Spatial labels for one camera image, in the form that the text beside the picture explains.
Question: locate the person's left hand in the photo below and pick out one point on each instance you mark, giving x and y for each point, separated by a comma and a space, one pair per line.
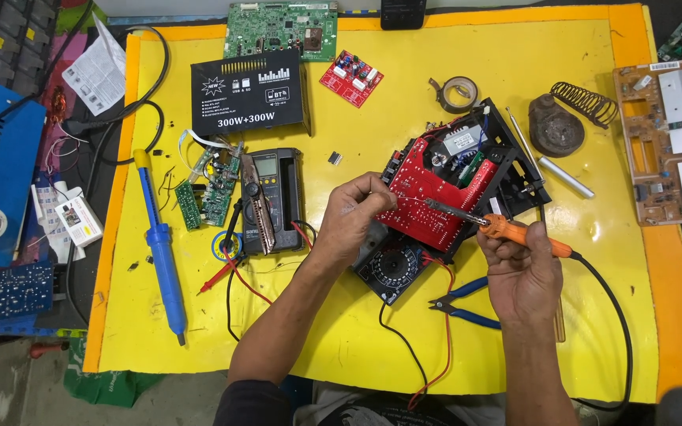
347, 222

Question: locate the person's right hand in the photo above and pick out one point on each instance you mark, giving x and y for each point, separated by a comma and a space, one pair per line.
524, 284

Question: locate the person's left fingers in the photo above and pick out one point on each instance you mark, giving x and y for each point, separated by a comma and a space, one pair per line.
379, 192

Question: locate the orange soldering iron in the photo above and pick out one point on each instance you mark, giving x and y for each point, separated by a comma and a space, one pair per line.
510, 229

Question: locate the large red circuit board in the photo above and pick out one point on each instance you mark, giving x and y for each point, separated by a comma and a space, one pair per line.
430, 183

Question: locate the small black chip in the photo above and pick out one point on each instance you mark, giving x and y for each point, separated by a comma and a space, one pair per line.
334, 158

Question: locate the black analog multimeter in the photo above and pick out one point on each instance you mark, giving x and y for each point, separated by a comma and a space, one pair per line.
391, 269

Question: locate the black digital multimeter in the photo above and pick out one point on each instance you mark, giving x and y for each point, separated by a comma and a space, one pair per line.
285, 195

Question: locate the silver transformer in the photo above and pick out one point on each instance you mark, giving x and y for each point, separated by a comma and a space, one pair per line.
462, 141

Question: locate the dark tape roll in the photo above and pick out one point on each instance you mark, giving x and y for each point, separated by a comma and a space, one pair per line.
449, 102

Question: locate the small red circuit board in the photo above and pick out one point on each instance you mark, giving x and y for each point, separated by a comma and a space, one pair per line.
351, 78

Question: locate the brown metal tool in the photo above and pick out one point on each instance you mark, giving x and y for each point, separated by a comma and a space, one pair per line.
258, 207

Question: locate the black amplifier chassis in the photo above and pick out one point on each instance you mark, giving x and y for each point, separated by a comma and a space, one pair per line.
515, 177

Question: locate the yellow work mat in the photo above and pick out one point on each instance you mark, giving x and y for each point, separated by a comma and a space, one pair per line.
341, 331

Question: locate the black multimeter probe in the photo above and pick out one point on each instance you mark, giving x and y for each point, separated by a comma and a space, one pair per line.
233, 222

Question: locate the thin metal rod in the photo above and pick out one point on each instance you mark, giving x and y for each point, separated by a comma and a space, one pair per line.
524, 142

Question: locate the black amplifier cover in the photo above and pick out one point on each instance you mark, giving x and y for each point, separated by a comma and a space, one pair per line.
249, 94

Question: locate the blue yellow solder spool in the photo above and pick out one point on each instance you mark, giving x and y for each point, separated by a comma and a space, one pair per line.
219, 244

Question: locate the small green circuit board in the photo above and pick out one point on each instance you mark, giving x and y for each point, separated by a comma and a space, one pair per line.
211, 201

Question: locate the black phone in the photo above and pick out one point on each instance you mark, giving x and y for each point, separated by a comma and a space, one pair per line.
403, 13

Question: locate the red multimeter probe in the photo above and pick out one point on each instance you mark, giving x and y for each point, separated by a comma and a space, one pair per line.
216, 281

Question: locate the soldering iron stand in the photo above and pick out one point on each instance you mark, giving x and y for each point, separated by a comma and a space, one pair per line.
554, 127

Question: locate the silver metal tube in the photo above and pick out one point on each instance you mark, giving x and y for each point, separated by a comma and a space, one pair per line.
566, 177

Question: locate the large green circuit board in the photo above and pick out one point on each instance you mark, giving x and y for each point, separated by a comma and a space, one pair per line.
276, 26

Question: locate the person's clothing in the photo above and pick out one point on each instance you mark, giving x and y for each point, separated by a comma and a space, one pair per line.
347, 408

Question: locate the blue desoldering pump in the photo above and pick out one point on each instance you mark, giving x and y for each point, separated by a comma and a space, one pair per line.
160, 248

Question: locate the brown circuit board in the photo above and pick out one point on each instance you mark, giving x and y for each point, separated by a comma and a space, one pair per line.
643, 154

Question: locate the small white box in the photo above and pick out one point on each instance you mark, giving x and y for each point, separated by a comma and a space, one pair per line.
79, 222

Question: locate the white paper leaflet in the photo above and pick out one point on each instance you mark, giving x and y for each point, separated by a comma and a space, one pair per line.
95, 74

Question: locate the green plastic bag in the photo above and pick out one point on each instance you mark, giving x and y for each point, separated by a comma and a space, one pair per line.
104, 384

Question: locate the blue circuit board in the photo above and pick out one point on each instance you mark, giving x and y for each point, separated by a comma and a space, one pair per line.
6, 293

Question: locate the black storage drawers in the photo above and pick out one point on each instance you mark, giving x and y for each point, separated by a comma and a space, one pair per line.
3, 41

